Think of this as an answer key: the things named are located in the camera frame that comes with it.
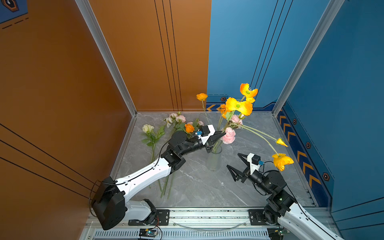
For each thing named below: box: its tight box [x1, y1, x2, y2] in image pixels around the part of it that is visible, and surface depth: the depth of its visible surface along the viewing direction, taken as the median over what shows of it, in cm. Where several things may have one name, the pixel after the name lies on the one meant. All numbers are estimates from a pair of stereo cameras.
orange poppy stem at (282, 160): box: [240, 124, 294, 172], surface depth 39 cm
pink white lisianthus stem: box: [163, 111, 205, 133], surface depth 108 cm
